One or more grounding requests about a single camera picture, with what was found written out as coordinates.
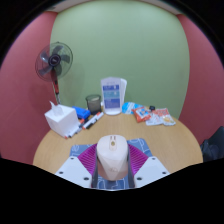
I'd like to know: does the light blue packet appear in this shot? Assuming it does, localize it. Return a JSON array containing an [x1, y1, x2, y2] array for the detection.
[[121, 101, 143, 116]]

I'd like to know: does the white tissue box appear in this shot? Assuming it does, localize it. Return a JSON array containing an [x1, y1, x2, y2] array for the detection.
[[44, 100, 80, 139]]

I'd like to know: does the cream white computer mouse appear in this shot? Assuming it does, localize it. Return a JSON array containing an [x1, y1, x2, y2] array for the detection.
[[95, 134, 130, 182]]

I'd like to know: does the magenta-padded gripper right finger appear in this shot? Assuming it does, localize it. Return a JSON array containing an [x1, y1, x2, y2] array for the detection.
[[127, 143, 172, 188]]

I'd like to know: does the standing fan with red pole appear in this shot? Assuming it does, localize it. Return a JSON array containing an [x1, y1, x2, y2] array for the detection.
[[34, 41, 74, 106]]

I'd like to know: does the small blue box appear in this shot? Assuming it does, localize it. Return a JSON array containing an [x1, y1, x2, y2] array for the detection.
[[72, 105, 92, 121]]

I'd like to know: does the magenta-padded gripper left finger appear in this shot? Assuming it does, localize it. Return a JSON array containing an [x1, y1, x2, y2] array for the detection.
[[54, 143, 99, 188]]

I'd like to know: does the orange snack packet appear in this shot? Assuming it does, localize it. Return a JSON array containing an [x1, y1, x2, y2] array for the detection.
[[132, 106, 153, 123]]

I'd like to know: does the dark translucent cup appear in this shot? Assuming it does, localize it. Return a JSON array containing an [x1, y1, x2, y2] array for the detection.
[[85, 94, 102, 115]]

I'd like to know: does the white and red snack packet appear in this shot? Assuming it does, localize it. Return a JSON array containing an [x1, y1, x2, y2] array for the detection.
[[145, 107, 177, 127]]

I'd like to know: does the blue patterned mouse pad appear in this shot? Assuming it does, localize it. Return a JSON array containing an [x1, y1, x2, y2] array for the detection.
[[69, 138, 154, 192]]

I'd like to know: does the white whiteboard marker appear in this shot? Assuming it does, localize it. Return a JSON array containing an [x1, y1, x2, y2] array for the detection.
[[86, 112, 105, 130], [82, 111, 101, 130], [64, 118, 86, 139]]

